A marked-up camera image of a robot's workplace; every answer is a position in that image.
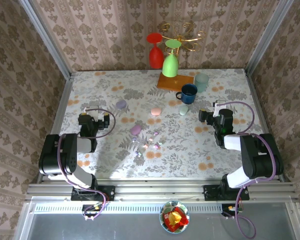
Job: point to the lavender blue earbud case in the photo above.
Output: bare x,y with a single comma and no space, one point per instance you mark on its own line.
121,104

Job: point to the pale green small cup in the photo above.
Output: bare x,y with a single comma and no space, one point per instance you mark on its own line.
183,110

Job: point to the orchid purple earbud case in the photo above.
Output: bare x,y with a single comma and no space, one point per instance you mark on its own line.
135,130

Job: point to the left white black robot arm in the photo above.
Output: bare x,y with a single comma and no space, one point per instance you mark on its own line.
52,155

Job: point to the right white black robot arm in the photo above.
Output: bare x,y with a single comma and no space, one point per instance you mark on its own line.
260,155

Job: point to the blue enamel mug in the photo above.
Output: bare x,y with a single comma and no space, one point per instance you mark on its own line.
188,98

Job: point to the teal frosted tumbler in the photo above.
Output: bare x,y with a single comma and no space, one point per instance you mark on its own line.
202,85

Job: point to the floral tablecloth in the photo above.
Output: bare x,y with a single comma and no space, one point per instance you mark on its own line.
102,82

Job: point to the green wine glass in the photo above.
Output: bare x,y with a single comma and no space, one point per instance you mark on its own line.
170,66

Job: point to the red wine glass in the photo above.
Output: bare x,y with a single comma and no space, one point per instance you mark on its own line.
156,58

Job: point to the gold foil candy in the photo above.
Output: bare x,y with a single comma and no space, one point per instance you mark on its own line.
174,216

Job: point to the red foil candy wrapper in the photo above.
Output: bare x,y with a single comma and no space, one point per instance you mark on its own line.
183,221

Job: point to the grey metal shelf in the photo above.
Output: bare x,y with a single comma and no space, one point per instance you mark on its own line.
90,230

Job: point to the patterned ceramic bowl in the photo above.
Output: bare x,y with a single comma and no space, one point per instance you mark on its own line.
162,221

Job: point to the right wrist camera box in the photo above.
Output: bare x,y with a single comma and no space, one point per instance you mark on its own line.
218,106

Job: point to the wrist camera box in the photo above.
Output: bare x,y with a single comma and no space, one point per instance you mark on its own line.
92,110
218,106

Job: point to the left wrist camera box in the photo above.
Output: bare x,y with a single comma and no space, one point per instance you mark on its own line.
92,110

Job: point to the aluminium table side rail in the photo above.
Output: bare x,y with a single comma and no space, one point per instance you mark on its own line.
262,112
57,125

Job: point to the long aluminium mounting rail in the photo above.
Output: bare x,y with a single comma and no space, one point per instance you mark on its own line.
160,191

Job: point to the aluminium frame post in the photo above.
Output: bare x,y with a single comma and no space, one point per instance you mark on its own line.
267,37
48,40

